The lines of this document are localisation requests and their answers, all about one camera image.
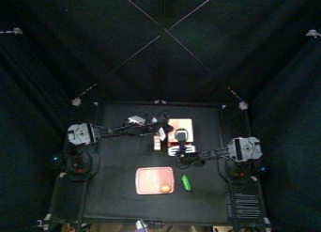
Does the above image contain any white red cabinet drawer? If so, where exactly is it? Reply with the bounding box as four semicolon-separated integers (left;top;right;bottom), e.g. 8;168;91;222
167;141;197;157

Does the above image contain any small white red block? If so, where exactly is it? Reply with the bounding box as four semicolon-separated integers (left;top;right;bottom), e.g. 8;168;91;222
152;135;163;151

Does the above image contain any green toy vegetable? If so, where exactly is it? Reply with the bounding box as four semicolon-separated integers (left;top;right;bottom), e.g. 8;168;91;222
181;175;193;193

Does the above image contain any pink square tray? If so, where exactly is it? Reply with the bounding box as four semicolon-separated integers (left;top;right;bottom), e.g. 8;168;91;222
134;166;175;195

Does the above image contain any white purple table-edge object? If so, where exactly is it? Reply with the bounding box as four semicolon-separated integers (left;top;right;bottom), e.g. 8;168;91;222
134;220;150;232

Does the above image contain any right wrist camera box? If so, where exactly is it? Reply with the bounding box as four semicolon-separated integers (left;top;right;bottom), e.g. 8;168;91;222
174;131;189;143

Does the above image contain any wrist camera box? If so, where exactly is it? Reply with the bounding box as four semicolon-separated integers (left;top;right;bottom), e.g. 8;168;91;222
127;115;147;126
174;131;189;143

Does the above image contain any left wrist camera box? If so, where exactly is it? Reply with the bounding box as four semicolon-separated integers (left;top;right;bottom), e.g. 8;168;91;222
127;115;147;126

